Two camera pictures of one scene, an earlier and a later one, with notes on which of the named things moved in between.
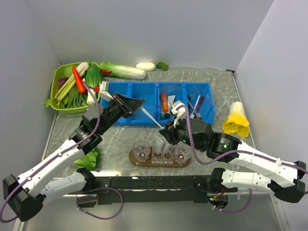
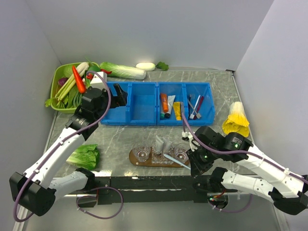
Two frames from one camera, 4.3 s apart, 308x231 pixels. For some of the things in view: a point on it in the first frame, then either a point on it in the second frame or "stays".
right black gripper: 170,133 → 197,167
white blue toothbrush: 152,118 → 176,161
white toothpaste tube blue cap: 159,145 stays
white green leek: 82,68 stays
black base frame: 147,189 stays
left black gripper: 122,102 → 118,100
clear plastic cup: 182,152 stays
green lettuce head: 91,160 stays
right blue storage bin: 197,96 stays
